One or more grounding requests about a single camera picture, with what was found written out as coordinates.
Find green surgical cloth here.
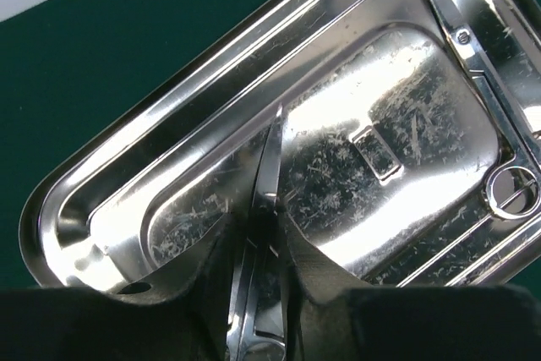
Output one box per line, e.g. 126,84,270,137
0,0,541,294

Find thin steel forceps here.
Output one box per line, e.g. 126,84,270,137
429,0,540,221

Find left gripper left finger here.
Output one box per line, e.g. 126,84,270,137
1,211,258,360

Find steel instrument tray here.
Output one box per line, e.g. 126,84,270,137
19,0,540,293

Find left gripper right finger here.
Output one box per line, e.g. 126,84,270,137
276,213,540,360

